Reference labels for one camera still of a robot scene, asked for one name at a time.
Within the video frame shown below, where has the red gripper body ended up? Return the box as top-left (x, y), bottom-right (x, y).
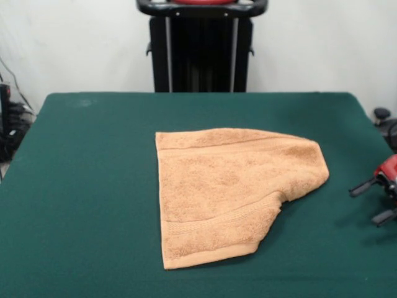
top-left (373, 154), bottom-right (397, 201)

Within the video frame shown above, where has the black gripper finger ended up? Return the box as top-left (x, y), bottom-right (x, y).
top-left (349, 176), bottom-right (378, 199)
top-left (371, 207), bottom-right (397, 228)

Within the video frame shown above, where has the peach terry towel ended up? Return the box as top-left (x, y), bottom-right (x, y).
top-left (154, 126), bottom-right (330, 271)

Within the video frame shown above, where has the black office chair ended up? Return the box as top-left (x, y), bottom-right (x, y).
top-left (373, 107), bottom-right (397, 156)

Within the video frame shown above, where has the dark green table cloth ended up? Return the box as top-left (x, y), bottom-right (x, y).
top-left (0, 91), bottom-right (397, 298)

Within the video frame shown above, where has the black bag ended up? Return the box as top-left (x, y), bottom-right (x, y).
top-left (0, 126), bottom-right (24, 163)

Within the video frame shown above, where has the black box with red mark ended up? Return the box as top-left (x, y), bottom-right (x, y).
top-left (0, 83), bottom-right (12, 137)

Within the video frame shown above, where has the black robot pedestal with handle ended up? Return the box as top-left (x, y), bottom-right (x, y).
top-left (135, 0), bottom-right (267, 93)

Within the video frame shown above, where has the black cable bundle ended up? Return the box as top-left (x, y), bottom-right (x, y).
top-left (7, 101), bottom-right (35, 125)

